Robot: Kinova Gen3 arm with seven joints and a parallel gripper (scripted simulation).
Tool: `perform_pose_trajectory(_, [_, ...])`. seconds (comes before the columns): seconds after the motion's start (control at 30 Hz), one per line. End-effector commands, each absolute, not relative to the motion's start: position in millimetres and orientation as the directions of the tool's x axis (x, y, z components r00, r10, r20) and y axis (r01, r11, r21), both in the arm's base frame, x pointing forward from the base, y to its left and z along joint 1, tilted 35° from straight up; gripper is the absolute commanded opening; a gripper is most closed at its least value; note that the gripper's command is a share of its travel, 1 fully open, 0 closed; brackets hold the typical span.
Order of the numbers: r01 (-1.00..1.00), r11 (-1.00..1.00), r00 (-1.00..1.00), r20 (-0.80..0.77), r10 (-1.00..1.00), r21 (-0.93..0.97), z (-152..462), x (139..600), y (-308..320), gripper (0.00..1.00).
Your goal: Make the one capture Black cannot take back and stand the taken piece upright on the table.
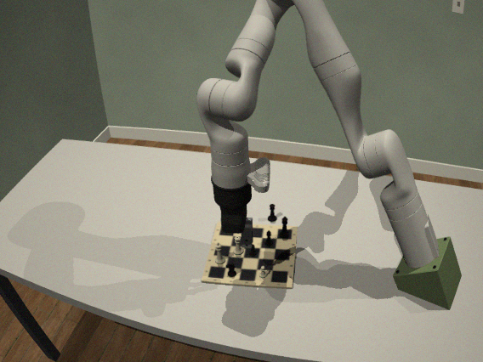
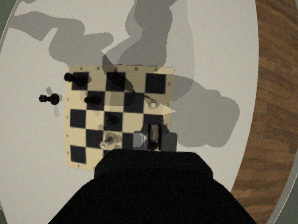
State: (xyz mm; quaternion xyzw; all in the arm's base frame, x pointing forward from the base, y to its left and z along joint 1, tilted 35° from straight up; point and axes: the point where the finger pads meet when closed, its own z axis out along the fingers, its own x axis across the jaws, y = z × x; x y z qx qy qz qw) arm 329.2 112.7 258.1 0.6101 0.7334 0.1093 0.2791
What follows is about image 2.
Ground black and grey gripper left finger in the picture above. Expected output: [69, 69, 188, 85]
[133, 123, 151, 151]

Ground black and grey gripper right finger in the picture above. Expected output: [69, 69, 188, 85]
[158, 124, 178, 152]

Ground white pawn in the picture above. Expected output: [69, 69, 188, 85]
[150, 125, 159, 142]
[148, 100, 158, 110]

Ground black and cream chessboard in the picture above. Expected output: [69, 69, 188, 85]
[64, 65, 174, 171]

